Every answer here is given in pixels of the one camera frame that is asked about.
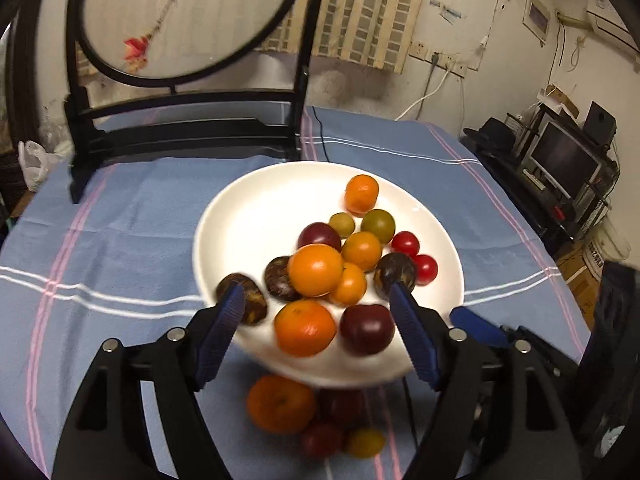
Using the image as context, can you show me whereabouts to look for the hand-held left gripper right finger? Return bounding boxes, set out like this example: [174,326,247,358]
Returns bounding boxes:
[389,282,583,480]

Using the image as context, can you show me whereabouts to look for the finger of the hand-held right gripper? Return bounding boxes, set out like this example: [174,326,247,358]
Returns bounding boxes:
[449,306,562,377]

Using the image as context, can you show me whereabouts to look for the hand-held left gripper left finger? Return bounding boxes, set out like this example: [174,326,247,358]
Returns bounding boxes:
[52,285,247,480]

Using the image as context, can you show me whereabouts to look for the brown wrinkled fruit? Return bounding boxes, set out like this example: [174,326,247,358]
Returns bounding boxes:
[215,272,268,326]

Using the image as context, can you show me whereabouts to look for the dark red plum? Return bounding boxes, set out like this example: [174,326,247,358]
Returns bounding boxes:
[297,222,342,252]
[340,304,396,356]

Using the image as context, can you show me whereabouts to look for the dark purple passion fruit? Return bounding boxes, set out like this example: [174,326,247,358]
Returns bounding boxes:
[373,252,418,298]

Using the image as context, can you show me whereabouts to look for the brown passion fruit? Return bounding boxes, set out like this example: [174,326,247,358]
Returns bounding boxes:
[264,256,297,302]

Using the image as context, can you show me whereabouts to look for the small orange mandarin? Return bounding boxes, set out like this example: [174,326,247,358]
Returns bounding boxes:
[327,261,368,307]

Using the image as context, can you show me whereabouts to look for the large orange mandarin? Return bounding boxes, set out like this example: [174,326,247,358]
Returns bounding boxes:
[274,299,337,358]

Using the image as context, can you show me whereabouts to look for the green orange tangerine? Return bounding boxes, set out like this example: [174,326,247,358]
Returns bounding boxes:
[360,208,396,244]

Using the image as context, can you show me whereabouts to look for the lone orange tomato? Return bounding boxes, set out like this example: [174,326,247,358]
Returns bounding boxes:
[287,243,345,297]

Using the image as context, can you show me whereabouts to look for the white oval plate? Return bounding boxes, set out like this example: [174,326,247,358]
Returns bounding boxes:
[192,161,466,390]

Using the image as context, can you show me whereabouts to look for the small yellow green fruit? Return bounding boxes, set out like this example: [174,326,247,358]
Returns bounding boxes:
[328,212,356,238]
[346,427,387,458]

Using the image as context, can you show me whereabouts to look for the cardboard box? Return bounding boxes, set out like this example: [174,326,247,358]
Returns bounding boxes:
[557,242,608,313]

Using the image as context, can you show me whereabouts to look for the blue striped tablecloth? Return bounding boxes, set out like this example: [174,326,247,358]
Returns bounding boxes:
[0,105,591,480]

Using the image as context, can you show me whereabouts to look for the black media stand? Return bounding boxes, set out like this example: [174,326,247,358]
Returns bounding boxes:
[465,130,615,258]

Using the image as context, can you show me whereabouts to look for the computer monitor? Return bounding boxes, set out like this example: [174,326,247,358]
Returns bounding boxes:
[527,120,601,201]

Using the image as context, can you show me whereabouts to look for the black hat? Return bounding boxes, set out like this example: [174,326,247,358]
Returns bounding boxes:
[462,117,518,155]

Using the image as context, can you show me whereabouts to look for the pile of tomatoes on plate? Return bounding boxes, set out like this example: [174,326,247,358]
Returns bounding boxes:
[311,107,421,448]

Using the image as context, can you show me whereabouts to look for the black speaker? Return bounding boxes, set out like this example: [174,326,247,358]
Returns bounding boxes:
[585,101,617,147]

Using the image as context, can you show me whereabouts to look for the white plastic bag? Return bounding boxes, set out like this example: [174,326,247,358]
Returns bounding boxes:
[19,140,62,193]

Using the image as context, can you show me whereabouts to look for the round bird painting screen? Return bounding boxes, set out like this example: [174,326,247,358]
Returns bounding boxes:
[65,0,323,205]

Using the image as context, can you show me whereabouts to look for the checked yellow curtain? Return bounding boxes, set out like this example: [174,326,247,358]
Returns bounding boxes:
[255,0,432,75]

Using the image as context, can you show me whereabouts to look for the white air conditioner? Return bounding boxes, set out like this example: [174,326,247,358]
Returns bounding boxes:
[585,0,636,46]

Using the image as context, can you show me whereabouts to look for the white power cable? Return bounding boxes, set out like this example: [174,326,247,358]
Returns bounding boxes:
[395,35,493,121]

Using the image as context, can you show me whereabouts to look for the white wall panel box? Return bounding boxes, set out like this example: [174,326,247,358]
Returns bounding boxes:
[522,0,553,47]

